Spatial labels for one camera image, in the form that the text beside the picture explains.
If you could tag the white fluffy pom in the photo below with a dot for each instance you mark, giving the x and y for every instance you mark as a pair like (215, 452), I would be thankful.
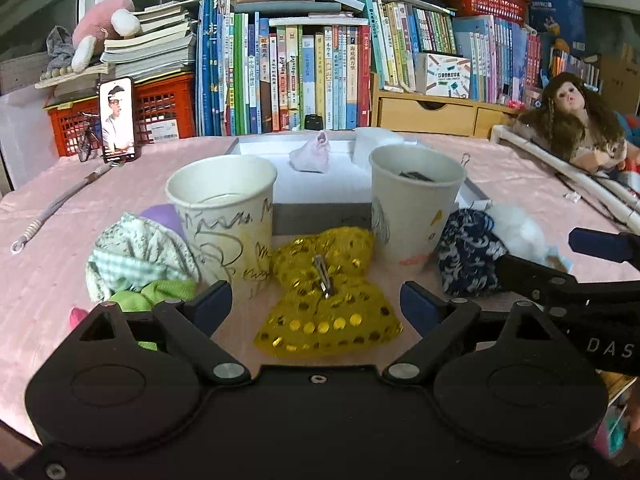
(520, 230)

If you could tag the yellow sequin bow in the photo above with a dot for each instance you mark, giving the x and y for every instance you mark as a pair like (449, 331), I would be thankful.
(320, 320)

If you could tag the scribbled white paper cup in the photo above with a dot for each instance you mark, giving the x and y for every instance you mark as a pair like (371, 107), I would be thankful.
(225, 230)

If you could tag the smartphone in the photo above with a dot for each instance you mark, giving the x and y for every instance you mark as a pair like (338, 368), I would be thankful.
(117, 120)

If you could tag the pencil print box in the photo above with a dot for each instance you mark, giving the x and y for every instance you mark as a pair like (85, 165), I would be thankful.
(445, 75)

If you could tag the lilac scrunchie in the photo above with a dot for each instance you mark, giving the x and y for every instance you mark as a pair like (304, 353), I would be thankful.
(310, 157)

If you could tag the stack of lying books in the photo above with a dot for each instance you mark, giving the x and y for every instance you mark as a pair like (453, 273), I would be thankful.
(150, 50)

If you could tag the white folded tissue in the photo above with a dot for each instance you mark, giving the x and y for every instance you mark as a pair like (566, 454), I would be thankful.
(375, 142)

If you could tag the small white plastic piece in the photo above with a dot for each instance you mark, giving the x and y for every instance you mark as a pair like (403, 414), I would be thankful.
(571, 196)

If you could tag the small toy bicycle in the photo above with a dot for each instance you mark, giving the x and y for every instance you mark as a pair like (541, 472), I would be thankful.
(87, 140)

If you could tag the red plastic basket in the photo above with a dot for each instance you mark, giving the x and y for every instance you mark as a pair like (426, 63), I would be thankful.
(485, 2)

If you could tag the wooden drawer organiser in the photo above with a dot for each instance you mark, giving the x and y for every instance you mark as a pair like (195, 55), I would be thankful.
(425, 115)

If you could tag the white board panel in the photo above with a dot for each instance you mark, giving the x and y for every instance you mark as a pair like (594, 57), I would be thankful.
(25, 135)

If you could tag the white pipe frame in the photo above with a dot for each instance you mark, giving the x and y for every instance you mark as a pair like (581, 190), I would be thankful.
(550, 160)

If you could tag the grey lying book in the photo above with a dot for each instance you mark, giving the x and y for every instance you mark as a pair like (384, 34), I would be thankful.
(285, 7)

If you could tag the grey plush toy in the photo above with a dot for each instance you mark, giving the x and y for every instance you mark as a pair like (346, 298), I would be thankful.
(59, 47)

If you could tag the lime green scrunchie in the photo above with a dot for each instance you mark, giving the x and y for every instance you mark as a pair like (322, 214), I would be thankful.
(150, 295)

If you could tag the cardboard box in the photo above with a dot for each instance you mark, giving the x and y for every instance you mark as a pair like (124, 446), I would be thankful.
(620, 80)

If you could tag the binder clip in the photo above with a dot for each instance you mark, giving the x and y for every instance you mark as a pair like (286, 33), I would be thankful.
(466, 159)

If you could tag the white paper cup with drawings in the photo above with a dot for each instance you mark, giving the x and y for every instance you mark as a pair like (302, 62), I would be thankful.
(415, 220)

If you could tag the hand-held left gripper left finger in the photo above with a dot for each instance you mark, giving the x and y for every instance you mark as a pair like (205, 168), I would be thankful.
(216, 305)

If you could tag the purple round soft piece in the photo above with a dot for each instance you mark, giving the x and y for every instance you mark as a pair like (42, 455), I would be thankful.
(160, 217)

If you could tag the grey box with white inside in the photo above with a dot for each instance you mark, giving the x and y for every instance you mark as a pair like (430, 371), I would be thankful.
(320, 195)

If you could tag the red plastic crate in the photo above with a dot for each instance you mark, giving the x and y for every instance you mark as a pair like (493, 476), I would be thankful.
(160, 100)

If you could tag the curly-haired doll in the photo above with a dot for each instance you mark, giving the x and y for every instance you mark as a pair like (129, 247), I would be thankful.
(565, 110)

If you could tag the navy patterned scrunchie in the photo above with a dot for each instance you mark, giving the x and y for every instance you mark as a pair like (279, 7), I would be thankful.
(465, 255)

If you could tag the blue printed bag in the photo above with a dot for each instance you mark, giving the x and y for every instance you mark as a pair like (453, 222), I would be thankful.
(555, 15)

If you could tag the pink tablecloth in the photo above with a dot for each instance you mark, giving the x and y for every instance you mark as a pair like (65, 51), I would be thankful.
(50, 270)

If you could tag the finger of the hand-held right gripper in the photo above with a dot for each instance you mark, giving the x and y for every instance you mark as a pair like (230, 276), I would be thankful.
(600, 245)
(530, 272)

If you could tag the green gingham scrunchie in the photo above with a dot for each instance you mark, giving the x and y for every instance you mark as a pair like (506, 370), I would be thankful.
(135, 255)

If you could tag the row of slim colourful books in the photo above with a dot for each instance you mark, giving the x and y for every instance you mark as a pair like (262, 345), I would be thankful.
(500, 55)

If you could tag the pink scrunchie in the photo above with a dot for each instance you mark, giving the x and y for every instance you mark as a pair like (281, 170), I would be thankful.
(77, 317)

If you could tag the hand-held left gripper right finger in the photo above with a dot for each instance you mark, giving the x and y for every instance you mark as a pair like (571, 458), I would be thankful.
(419, 305)

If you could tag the pink plush toy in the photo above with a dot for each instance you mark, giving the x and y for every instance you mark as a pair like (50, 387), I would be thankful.
(95, 25)

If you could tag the row of tall children's books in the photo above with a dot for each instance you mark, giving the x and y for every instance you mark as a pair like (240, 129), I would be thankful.
(300, 80)

